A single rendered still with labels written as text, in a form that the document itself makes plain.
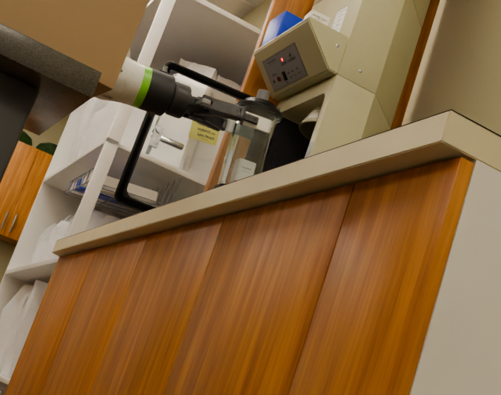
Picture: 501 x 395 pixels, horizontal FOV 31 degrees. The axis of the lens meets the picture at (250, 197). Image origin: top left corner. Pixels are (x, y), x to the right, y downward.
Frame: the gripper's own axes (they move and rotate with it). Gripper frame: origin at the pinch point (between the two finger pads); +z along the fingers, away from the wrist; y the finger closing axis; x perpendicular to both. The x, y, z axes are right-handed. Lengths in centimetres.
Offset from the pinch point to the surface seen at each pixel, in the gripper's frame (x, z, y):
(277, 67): -24.2, 9.9, 22.1
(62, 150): -27, -10, 224
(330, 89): -15.7, 16.8, 1.2
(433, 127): 24, -14, -103
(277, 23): -35.9, 7.2, 23.2
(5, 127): 31, -55, -62
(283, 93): -19.3, 14.4, 25.6
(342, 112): -11.2, 20.7, 0.2
